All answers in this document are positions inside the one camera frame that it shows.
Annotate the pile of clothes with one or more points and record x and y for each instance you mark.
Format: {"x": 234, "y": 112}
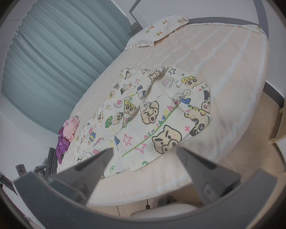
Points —
{"x": 69, "y": 129}

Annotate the bed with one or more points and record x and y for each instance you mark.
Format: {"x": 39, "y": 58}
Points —
{"x": 205, "y": 56}

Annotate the white large-print pyjama top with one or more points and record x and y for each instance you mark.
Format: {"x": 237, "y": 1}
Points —
{"x": 162, "y": 118}

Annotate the pale wooden bedside table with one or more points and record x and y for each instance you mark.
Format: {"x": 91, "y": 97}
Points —
{"x": 284, "y": 127}

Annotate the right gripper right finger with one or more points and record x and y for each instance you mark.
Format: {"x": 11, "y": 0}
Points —
{"x": 205, "y": 178}

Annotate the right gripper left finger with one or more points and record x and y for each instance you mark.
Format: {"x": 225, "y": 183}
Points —
{"x": 85, "y": 175}

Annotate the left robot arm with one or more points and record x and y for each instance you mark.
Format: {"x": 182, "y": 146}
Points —
{"x": 52, "y": 160}

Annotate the white printed pillow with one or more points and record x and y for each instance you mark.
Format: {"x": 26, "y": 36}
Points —
{"x": 155, "y": 32}

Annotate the blue-green curtain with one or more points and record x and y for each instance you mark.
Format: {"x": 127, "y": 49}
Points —
{"x": 73, "y": 32}
{"x": 33, "y": 87}

